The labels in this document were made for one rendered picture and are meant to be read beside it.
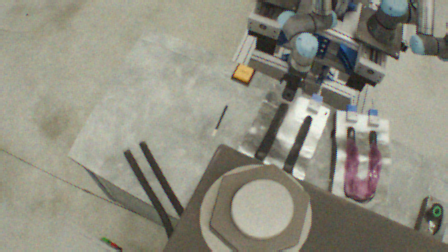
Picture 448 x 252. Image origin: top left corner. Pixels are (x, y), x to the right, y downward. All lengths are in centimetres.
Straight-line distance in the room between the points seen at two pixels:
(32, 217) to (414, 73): 286
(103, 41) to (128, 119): 129
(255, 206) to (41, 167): 241
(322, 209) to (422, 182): 152
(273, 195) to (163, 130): 140
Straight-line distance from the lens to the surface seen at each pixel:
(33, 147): 283
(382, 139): 186
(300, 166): 164
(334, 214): 47
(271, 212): 41
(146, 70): 191
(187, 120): 180
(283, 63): 262
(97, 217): 257
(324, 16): 156
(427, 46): 154
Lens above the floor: 245
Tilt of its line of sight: 67 degrees down
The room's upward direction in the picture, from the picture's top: 7 degrees clockwise
